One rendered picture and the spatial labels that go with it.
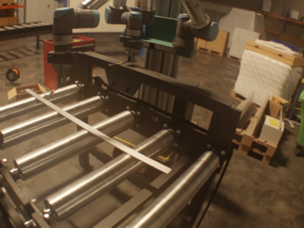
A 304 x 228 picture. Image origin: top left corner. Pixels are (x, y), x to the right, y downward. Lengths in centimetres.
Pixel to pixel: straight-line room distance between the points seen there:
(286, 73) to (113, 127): 347
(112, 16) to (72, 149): 111
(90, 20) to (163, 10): 111
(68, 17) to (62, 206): 76
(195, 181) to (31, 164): 74
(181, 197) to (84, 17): 86
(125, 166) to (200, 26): 102
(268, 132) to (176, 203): 215
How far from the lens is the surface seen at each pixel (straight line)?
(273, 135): 291
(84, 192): 91
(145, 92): 219
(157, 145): 119
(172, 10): 201
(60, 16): 99
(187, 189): 97
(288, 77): 428
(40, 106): 166
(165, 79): 131
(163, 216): 86
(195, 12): 149
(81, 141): 118
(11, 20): 1026
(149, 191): 110
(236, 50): 943
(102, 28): 605
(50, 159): 110
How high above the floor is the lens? 158
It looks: 26 degrees down
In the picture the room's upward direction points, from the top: 7 degrees clockwise
